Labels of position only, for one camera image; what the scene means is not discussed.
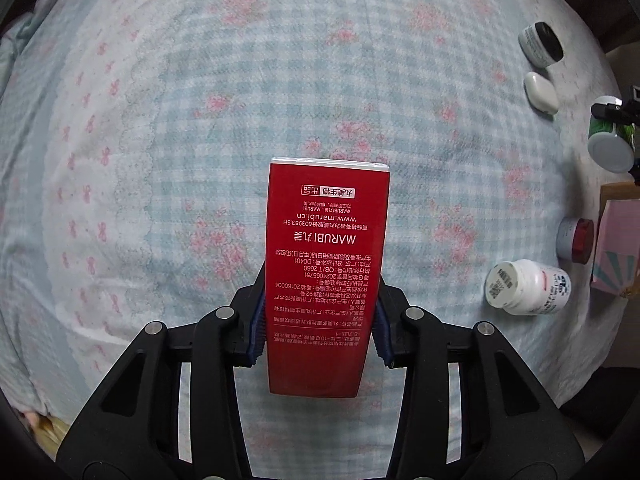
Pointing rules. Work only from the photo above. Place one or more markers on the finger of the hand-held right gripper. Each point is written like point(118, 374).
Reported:
point(616, 111)

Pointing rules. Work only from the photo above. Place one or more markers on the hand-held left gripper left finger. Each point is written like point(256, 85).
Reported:
point(257, 324)

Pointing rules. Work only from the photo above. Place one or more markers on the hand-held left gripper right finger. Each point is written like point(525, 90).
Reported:
point(380, 327)

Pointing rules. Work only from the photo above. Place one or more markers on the red printed carton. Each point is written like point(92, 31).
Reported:
point(324, 280)

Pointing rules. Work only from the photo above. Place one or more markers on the green and white jar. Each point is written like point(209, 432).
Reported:
point(609, 141)

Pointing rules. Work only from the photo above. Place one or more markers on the white oval case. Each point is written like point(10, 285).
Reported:
point(540, 91)

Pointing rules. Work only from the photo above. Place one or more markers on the white jar with black lid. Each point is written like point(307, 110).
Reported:
point(541, 43)

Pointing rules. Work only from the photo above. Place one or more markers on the jar with red lid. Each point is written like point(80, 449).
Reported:
point(576, 240)

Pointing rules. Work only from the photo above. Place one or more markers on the pink box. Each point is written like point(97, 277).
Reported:
point(616, 250)

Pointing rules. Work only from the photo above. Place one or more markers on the white pill bottle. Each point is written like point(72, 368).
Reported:
point(525, 287)

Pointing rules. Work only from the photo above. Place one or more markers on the floral checked bedsheet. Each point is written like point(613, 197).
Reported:
point(200, 135)

